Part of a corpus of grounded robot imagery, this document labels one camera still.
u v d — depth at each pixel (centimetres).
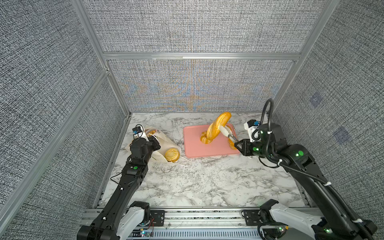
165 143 97
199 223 73
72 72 69
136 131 64
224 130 74
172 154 89
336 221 38
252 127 59
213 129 80
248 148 58
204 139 100
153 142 69
